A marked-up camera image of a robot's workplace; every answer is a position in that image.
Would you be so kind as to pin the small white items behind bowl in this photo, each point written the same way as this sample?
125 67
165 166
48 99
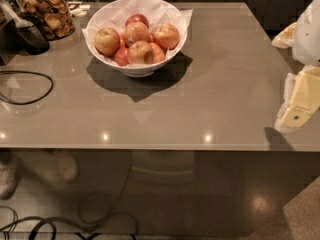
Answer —
79 10

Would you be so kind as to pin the dark red apple back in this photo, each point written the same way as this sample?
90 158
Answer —
137 18

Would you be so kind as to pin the black scoop with silver handle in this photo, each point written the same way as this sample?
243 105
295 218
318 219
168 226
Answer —
30 36

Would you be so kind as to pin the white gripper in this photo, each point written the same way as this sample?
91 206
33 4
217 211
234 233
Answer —
308 34

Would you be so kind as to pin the red apple front left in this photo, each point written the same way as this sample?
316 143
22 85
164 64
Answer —
120 57

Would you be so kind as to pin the white paper liner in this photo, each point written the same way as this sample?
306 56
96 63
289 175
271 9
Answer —
116 12

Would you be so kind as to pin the glass jar of dried chips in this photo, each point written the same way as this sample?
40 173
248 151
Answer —
54 16

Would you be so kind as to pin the white ceramic bowl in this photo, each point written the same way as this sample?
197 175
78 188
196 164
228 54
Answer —
136 71

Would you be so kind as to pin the white shoe on floor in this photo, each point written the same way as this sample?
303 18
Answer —
8 178

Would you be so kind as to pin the orange-red apple front right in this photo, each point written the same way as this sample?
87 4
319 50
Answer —
159 54

